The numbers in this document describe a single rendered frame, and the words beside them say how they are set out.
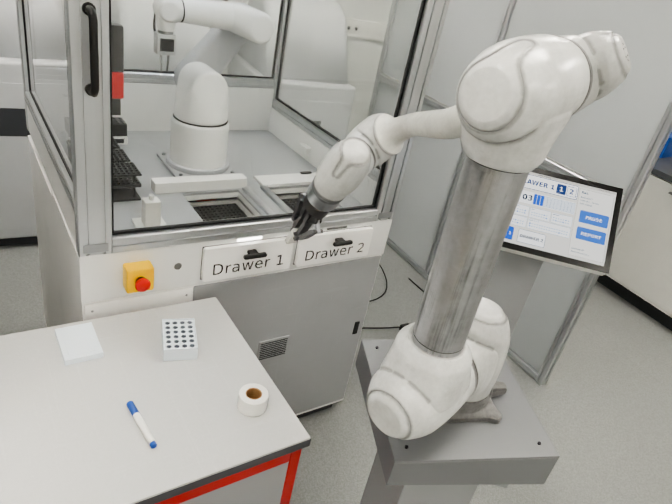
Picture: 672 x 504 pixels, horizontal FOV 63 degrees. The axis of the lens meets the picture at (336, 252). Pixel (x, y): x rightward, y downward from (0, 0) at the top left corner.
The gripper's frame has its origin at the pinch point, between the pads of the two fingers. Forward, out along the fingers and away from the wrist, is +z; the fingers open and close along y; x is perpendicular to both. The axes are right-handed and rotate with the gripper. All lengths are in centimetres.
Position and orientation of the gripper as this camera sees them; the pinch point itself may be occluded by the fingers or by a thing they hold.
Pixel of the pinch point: (294, 235)
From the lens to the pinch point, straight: 156.7
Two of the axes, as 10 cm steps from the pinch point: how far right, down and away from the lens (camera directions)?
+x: -8.4, 1.5, -5.2
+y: -3.5, -8.8, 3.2
